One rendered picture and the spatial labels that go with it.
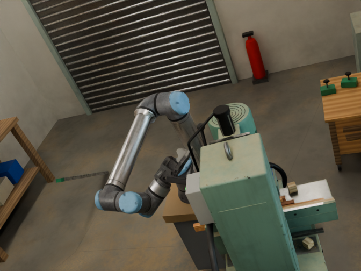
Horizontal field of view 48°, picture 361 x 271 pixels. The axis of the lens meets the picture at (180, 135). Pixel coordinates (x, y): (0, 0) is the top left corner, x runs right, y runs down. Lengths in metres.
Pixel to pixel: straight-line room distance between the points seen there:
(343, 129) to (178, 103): 1.85
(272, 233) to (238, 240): 0.12
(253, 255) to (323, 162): 2.10
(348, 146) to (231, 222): 2.10
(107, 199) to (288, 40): 3.42
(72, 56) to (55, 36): 0.30
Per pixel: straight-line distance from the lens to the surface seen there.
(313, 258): 1.94
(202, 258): 2.96
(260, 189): 1.31
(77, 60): 5.37
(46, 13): 5.26
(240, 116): 1.57
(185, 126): 2.10
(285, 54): 4.85
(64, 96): 5.81
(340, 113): 3.15
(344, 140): 3.45
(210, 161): 1.38
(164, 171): 1.82
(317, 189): 2.06
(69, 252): 3.81
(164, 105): 2.02
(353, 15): 4.12
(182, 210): 2.60
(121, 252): 3.50
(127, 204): 1.73
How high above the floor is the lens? 2.36
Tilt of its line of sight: 32 degrees down
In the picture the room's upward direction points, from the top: 24 degrees counter-clockwise
